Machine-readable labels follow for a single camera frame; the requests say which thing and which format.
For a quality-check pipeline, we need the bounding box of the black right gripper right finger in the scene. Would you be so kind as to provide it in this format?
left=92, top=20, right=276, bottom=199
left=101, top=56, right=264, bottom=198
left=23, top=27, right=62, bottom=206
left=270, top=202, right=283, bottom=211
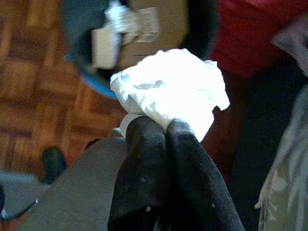
left=156, top=119, right=246, bottom=231

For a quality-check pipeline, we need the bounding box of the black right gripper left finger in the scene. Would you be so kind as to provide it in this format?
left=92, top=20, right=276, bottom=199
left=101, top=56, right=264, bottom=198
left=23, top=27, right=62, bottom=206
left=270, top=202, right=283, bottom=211
left=108, top=115, right=169, bottom=231

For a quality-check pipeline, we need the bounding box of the white tissue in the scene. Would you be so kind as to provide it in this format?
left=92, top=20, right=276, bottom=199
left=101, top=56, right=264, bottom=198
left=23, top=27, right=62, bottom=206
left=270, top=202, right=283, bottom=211
left=110, top=48, right=231, bottom=142

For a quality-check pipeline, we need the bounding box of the silver right robot leg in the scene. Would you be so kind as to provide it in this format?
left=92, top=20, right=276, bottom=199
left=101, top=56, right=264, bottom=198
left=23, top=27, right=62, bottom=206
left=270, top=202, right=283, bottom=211
left=0, top=134, right=128, bottom=231

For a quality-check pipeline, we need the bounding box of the pale floral bed cover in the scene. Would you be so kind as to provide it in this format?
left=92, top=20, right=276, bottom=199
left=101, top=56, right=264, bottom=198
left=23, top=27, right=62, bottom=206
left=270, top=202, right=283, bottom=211
left=255, top=83, right=308, bottom=231

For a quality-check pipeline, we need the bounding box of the small white box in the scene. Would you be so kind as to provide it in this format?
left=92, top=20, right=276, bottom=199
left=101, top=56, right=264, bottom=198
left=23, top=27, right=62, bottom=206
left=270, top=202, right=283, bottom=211
left=90, top=28, right=122, bottom=70

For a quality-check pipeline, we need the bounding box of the brown cardboard box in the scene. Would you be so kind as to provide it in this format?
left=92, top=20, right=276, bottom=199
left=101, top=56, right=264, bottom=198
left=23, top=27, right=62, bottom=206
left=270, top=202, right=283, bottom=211
left=119, top=0, right=191, bottom=70

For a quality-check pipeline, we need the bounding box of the blue round waste bin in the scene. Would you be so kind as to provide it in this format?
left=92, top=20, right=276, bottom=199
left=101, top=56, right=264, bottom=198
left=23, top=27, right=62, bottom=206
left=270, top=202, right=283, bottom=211
left=60, top=0, right=221, bottom=102

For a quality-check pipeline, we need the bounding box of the red blanket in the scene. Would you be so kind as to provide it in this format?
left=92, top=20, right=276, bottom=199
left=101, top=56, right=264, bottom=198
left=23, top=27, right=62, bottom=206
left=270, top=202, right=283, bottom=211
left=209, top=0, right=308, bottom=77

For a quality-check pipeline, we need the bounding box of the grey cloth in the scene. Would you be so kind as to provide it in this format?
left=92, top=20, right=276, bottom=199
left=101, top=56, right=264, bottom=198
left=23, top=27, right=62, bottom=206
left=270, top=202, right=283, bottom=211
left=271, top=14, right=308, bottom=70

